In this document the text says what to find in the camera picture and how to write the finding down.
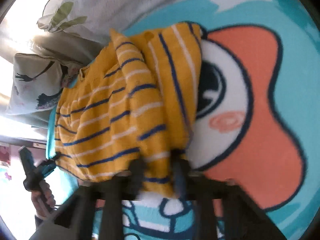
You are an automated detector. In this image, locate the pink floral cloth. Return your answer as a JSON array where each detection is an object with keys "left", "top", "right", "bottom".
[{"left": 0, "top": 142, "right": 12, "bottom": 182}]

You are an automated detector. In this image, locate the cartoon printed blanket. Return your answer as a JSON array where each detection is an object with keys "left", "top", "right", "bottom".
[{"left": 46, "top": 0, "right": 317, "bottom": 240}]

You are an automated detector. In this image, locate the yellow striped shirt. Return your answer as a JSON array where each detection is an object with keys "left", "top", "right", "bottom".
[{"left": 53, "top": 22, "right": 203, "bottom": 198}]

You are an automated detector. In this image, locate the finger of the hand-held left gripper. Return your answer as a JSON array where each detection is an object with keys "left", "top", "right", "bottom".
[{"left": 40, "top": 152, "right": 62, "bottom": 178}]

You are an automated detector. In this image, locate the person's left hand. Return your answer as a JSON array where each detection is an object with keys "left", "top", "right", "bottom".
[{"left": 30, "top": 179, "right": 56, "bottom": 219}]

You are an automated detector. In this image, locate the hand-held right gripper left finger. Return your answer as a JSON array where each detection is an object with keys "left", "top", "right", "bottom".
[{"left": 53, "top": 159, "right": 148, "bottom": 240}]

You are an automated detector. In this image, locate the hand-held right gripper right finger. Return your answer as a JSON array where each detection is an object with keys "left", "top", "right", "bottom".
[{"left": 171, "top": 150, "right": 288, "bottom": 240}]

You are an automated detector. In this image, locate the leaf print pillow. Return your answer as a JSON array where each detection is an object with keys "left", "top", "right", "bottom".
[{"left": 37, "top": 0, "right": 253, "bottom": 46}]

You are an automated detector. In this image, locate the bird print pillow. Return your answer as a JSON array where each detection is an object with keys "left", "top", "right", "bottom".
[{"left": 4, "top": 52, "right": 84, "bottom": 117}]

